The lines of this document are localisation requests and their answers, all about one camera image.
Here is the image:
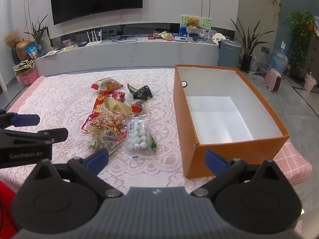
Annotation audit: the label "green picture card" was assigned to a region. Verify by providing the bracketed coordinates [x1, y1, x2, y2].
[180, 15, 212, 34]

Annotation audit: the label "black cables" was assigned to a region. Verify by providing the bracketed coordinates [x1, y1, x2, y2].
[110, 35, 139, 42]

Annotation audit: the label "gold-topped fried snack bag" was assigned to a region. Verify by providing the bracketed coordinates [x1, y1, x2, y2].
[86, 97, 133, 140]

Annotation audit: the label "red cloth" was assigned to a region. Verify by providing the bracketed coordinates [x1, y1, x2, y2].
[0, 180, 19, 232]

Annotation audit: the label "green ivy plant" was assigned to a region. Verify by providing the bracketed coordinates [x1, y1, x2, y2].
[287, 11, 317, 72]

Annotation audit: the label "white lace tablecloth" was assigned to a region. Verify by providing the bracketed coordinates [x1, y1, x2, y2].
[6, 68, 217, 187]

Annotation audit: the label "grey trash bin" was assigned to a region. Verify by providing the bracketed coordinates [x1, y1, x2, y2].
[218, 39, 243, 68]

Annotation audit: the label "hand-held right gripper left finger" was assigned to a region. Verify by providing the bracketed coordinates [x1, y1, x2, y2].
[21, 147, 124, 198]

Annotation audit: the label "pink small bin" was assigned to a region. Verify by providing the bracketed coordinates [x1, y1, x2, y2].
[304, 72, 317, 92]

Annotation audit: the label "long-leaf plant in black pot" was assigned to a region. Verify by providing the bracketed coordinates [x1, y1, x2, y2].
[230, 17, 268, 71]

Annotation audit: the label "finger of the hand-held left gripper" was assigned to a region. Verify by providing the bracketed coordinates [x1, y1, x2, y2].
[0, 110, 40, 130]
[0, 128, 69, 148]

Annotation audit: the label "blue water jug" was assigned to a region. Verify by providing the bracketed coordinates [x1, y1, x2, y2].
[269, 49, 289, 75]

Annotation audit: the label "grey television console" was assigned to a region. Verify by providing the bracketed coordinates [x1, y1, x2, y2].
[35, 36, 221, 76]

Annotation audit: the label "brown teddy bear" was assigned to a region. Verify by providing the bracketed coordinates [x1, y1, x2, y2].
[186, 17, 203, 29]

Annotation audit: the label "blue snack bag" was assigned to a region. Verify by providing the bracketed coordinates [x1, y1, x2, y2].
[25, 43, 40, 59]

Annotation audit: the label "clear pack of white balls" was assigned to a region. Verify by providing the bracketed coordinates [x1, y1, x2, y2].
[125, 118, 153, 154]

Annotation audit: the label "pink storage box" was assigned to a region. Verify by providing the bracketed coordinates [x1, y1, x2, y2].
[19, 68, 39, 86]

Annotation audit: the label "orange cardboard box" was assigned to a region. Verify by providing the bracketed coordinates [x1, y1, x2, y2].
[173, 64, 291, 179]

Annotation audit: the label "black television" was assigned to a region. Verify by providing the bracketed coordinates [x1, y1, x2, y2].
[50, 0, 144, 26]

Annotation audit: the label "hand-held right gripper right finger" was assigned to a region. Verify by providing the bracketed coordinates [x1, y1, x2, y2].
[191, 149, 294, 197]

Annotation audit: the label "red cartoon noodle snack bag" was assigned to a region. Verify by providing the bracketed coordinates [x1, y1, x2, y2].
[92, 91, 126, 117]

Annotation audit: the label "orange stick snack bag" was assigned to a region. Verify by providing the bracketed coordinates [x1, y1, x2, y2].
[91, 77, 124, 91]

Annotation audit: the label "white router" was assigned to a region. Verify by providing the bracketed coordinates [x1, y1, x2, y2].
[85, 30, 103, 47]

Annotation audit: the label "pile of yellow black packets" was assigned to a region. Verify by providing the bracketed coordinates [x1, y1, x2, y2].
[14, 60, 35, 74]

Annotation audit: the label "long-leaf plant by picture frame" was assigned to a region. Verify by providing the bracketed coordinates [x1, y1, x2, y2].
[25, 14, 50, 55]

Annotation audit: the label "black snack packet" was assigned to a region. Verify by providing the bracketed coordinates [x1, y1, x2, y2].
[127, 83, 154, 101]

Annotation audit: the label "pink heater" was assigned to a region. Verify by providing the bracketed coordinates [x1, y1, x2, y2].
[265, 68, 282, 92]

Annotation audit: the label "pile of snack packets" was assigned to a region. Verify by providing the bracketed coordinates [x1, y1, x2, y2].
[148, 31, 175, 41]

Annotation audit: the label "dried yellow flowers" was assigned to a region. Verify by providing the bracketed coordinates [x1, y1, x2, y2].
[4, 31, 20, 48]

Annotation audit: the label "clear small cake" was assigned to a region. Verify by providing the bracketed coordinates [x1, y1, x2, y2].
[130, 102, 149, 115]

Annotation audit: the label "brown gourd vase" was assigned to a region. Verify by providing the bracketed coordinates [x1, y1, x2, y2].
[15, 40, 33, 61]

